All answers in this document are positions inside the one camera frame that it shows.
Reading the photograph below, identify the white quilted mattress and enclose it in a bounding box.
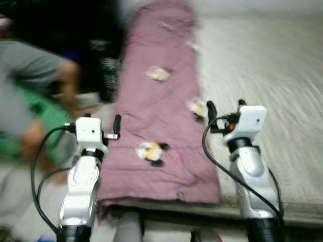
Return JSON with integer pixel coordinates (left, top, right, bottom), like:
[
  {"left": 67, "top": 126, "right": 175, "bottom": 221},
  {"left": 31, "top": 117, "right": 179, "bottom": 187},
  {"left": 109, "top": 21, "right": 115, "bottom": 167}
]
[{"left": 192, "top": 14, "right": 323, "bottom": 225}]

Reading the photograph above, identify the mauve cartoon print blanket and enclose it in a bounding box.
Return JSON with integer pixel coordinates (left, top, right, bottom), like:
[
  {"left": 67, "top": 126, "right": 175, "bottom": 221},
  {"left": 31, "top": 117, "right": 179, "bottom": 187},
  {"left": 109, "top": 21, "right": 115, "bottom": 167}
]
[{"left": 97, "top": 0, "right": 224, "bottom": 215}]

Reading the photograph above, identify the black white patterned bag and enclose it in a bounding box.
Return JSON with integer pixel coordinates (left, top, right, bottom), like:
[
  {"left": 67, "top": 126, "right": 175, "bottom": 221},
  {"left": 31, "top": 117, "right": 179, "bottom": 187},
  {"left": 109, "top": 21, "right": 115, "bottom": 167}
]
[{"left": 90, "top": 38, "right": 123, "bottom": 104}]

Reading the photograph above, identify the green plastic bag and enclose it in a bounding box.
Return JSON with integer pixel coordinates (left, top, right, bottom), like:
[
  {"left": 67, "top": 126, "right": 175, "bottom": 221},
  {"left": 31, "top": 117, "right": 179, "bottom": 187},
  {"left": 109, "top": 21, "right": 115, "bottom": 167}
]
[{"left": 0, "top": 86, "right": 74, "bottom": 158}]

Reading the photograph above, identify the robot left leg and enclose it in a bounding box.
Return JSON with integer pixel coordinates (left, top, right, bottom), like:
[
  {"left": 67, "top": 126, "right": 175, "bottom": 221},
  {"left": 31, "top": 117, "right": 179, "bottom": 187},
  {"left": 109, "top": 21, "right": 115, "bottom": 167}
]
[{"left": 112, "top": 211, "right": 144, "bottom": 242}]

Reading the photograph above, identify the robot leg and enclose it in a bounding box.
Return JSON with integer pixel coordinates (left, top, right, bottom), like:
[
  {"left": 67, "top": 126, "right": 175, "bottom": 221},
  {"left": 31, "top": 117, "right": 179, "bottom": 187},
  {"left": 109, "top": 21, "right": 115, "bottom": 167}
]
[
  {"left": 191, "top": 229, "right": 223, "bottom": 242},
  {"left": 112, "top": 211, "right": 144, "bottom": 242}
]

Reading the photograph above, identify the dark bed base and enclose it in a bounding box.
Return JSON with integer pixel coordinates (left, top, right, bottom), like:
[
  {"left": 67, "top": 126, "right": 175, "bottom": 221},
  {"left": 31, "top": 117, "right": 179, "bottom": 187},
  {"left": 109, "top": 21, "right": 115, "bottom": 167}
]
[{"left": 109, "top": 204, "right": 323, "bottom": 242}]

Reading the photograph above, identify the person in grey shorts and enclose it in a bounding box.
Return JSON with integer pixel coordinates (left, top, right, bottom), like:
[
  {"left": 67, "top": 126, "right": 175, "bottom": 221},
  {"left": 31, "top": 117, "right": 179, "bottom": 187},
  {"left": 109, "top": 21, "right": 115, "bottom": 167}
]
[{"left": 0, "top": 15, "right": 84, "bottom": 169}]

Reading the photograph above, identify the robot right leg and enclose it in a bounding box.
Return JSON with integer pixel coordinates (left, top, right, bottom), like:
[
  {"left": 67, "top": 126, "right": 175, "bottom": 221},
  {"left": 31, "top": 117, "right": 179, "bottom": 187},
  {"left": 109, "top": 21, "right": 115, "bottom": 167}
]
[{"left": 191, "top": 229, "right": 223, "bottom": 242}]

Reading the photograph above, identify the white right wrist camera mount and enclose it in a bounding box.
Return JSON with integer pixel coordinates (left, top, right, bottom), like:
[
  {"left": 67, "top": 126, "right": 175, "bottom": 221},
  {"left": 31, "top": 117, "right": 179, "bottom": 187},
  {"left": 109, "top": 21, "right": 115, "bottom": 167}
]
[{"left": 223, "top": 105, "right": 268, "bottom": 147}]

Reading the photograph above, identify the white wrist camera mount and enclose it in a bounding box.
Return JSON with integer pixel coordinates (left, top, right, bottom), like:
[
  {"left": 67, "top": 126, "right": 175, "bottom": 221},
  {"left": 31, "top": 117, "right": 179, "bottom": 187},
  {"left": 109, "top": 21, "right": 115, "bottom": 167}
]
[
  {"left": 75, "top": 117, "right": 109, "bottom": 154},
  {"left": 223, "top": 105, "right": 268, "bottom": 147}
]

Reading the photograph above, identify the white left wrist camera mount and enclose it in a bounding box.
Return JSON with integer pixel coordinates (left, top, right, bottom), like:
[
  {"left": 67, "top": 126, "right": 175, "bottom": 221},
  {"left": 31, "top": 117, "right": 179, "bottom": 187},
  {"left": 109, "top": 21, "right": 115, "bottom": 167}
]
[{"left": 75, "top": 117, "right": 109, "bottom": 154}]

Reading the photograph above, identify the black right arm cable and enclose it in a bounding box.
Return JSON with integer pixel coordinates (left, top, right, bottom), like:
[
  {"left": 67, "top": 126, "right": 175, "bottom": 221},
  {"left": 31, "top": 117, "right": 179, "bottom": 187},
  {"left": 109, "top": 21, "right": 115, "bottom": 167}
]
[{"left": 202, "top": 116, "right": 286, "bottom": 225}]

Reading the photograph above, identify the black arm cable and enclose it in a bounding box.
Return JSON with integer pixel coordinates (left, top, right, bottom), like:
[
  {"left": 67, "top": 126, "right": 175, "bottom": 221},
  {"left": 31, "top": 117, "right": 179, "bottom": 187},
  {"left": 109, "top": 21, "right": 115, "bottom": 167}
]
[
  {"left": 30, "top": 124, "right": 77, "bottom": 235},
  {"left": 202, "top": 116, "right": 286, "bottom": 225}
]

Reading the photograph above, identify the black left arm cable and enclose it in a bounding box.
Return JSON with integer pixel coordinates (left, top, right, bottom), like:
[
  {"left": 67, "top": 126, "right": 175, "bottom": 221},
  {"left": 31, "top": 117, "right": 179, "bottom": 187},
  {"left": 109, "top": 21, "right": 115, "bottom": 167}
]
[{"left": 30, "top": 124, "right": 77, "bottom": 235}]

